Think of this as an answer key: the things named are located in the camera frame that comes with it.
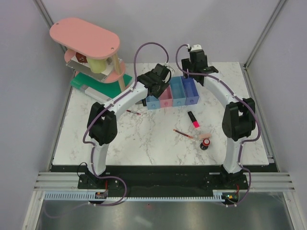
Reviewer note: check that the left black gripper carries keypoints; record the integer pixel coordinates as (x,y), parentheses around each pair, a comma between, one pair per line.
(163,86)

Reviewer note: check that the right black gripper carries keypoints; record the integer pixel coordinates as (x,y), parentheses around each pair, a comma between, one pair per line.
(186,64)

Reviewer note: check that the pink drawer bin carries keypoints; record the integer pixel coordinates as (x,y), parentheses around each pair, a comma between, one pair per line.
(166,98)

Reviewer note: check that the light blue drawer bin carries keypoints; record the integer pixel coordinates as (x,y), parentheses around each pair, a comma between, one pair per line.
(152,103)

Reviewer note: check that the blue cap black highlighter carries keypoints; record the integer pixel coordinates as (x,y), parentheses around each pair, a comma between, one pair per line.
(144,102)

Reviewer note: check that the purple drawer bin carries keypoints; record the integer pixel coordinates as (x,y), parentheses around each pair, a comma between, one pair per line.
(190,90)

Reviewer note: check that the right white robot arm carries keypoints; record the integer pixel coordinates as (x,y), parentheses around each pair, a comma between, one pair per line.
(240,123)

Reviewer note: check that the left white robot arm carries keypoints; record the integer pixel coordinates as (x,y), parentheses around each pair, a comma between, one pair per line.
(102,123)

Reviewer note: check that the red pen left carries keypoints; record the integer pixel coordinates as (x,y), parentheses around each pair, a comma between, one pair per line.
(133,112)

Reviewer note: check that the red pen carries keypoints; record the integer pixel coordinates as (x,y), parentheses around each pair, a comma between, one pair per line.
(186,135)
(133,112)

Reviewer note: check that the pink cap black highlighter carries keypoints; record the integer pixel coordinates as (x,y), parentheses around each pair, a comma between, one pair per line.
(193,119)

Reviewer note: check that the red pen right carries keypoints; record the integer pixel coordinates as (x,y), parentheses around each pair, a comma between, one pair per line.
(186,135)

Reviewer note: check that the cream yellow cylinder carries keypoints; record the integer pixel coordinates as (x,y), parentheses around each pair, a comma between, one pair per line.
(97,65)

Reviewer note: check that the white eraser box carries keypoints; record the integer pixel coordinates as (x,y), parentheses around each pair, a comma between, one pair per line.
(100,97)

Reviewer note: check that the pink eraser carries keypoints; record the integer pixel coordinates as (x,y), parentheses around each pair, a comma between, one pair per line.
(205,136)

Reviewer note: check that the red black round stamp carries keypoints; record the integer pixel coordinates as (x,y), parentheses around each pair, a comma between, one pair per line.
(205,144)

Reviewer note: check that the dark red card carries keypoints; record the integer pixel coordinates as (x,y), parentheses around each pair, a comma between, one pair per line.
(81,58)

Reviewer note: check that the pink tiered shelf stand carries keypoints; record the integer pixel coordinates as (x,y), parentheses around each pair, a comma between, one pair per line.
(94,42)

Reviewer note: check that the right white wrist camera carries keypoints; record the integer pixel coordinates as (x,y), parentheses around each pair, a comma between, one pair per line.
(194,48)

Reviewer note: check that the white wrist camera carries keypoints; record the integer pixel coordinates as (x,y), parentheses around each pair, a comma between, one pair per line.
(171,69)
(194,48)

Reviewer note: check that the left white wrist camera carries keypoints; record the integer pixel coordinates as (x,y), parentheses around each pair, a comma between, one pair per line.
(171,69)

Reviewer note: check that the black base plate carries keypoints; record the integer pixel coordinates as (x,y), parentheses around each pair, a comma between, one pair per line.
(163,180)

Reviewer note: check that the light blue cable duct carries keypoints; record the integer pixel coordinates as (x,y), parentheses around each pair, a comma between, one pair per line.
(94,196)

